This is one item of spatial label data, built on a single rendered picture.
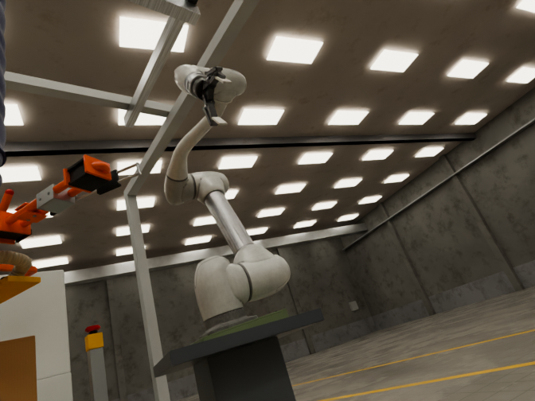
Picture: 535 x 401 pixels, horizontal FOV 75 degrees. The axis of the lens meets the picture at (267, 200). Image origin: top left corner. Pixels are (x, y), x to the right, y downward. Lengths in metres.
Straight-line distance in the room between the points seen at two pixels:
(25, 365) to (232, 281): 0.71
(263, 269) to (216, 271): 0.19
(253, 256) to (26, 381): 0.84
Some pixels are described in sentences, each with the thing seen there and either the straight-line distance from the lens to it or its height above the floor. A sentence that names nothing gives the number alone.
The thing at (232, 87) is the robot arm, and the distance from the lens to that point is 1.51.
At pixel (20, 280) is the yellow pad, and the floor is 1.08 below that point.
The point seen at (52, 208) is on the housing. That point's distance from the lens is 1.11.
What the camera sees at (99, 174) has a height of 1.18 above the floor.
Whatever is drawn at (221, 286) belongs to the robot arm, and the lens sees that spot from 1.31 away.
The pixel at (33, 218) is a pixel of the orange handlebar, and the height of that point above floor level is 1.19.
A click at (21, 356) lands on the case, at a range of 1.48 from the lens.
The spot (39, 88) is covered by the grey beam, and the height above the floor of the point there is 3.22.
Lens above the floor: 0.66
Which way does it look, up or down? 23 degrees up
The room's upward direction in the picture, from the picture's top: 18 degrees counter-clockwise
